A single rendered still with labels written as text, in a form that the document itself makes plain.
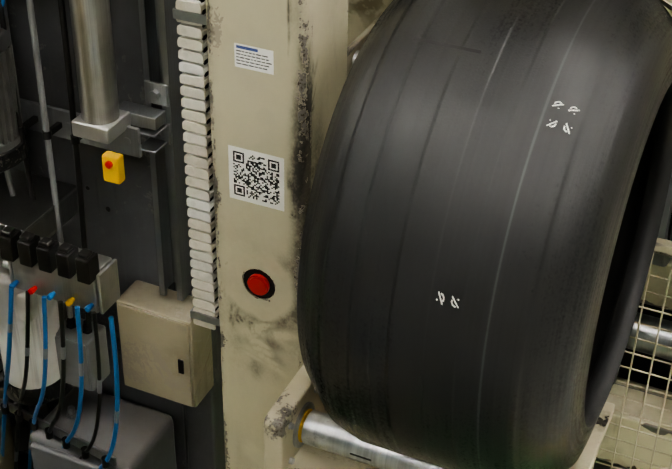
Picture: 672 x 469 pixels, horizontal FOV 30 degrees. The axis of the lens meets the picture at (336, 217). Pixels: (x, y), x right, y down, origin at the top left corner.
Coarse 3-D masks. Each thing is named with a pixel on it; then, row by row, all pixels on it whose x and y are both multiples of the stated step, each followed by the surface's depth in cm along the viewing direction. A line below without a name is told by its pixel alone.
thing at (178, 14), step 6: (174, 12) 145; (180, 12) 145; (186, 12) 144; (192, 12) 144; (174, 18) 146; (180, 18) 145; (186, 18) 145; (192, 18) 144; (198, 18) 144; (204, 18) 144; (204, 24) 144; (192, 312) 169; (198, 312) 169; (198, 318) 169; (204, 318) 169; (210, 318) 168; (216, 318) 168; (216, 324) 169
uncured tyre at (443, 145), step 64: (448, 0) 132; (512, 0) 131; (576, 0) 131; (640, 0) 134; (384, 64) 128; (448, 64) 126; (512, 64) 125; (576, 64) 123; (640, 64) 127; (384, 128) 125; (448, 128) 123; (512, 128) 121; (640, 128) 126; (320, 192) 129; (384, 192) 124; (448, 192) 122; (512, 192) 120; (576, 192) 120; (640, 192) 169; (320, 256) 128; (384, 256) 124; (448, 256) 122; (512, 256) 120; (576, 256) 120; (640, 256) 165; (320, 320) 130; (384, 320) 126; (448, 320) 123; (512, 320) 121; (576, 320) 122; (320, 384) 137; (384, 384) 130; (448, 384) 126; (512, 384) 124; (576, 384) 128; (384, 448) 147; (448, 448) 134; (512, 448) 130; (576, 448) 141
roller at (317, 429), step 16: (304, 416) 160; (320, 416) 160; (304, 432) 160; (320, 432) 159; (336, 432) 158; (320, 448) 160; (336, 448) 158; (352, 448) 157; (368, 448) 157; (368, 464) 158; (384, 464) 156; (400, 464) 155; (416, 464) 155; (432, 464) 154
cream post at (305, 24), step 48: (240, 0) 140; (288, 0) 137; (336, 0) 144; (288, 48) 140; (336, 48) 148; (240, 96) 146; (288, 96) 143; (336, 96) 152; (240, 144) 150; (288, 144) 147; (288, 192) 151; (240, 240) 158; (288, 240) 155; (240, 288) 162; (288, 288) 159; (240, 336) 167; (288, 336) 163; (240, 384) 171; (288, 384) 168; (240, 432) 176
